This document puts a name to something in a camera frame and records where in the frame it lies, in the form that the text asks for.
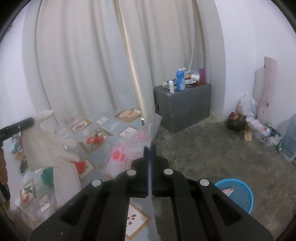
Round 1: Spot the blue plastic waste basket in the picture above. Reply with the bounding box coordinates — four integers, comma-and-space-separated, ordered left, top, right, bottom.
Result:
215, 178, 254, 214

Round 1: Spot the red plastic bag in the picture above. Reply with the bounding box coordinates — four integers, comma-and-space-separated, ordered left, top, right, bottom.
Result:
71, 161, 86, 174

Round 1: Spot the purple box on cabinet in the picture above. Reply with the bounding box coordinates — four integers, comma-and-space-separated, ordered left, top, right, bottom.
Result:
199, 68, 206, 85

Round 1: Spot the small white bottle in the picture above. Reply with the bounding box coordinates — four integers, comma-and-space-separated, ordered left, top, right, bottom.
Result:
168, 80, 175, 94

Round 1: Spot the dark grey cabinet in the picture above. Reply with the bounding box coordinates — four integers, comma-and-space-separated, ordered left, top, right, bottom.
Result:
154, 83, 212, 133

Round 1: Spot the dark box on floor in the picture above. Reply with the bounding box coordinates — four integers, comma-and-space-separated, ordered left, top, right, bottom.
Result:
226, 112, 247, 132

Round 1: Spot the white curtain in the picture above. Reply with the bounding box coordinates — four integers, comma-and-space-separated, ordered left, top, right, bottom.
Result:
21, 0, 226, 121

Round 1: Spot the blue lotion bottle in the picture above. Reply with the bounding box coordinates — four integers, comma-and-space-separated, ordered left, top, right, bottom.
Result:
176, 68, 186, 91

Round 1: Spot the white cloth glove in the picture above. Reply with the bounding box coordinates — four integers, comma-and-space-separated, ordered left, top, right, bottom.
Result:
22, 110, 81, 207

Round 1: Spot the clear pink printed bag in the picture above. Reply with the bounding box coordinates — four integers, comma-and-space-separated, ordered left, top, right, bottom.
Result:
101, 113, 162, 179

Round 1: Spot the teal green cloth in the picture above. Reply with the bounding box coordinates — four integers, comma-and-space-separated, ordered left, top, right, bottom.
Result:
41, 167, 54, 187

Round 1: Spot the white plastic bag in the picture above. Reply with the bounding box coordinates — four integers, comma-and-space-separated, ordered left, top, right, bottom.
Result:
236, 92, 257, 118

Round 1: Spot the large blue water jug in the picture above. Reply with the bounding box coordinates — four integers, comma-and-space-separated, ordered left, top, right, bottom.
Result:
278, 114, 296, 161

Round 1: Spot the red white snack box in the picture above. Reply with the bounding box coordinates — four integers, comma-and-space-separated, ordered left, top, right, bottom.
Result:
221, 188, 235, 197

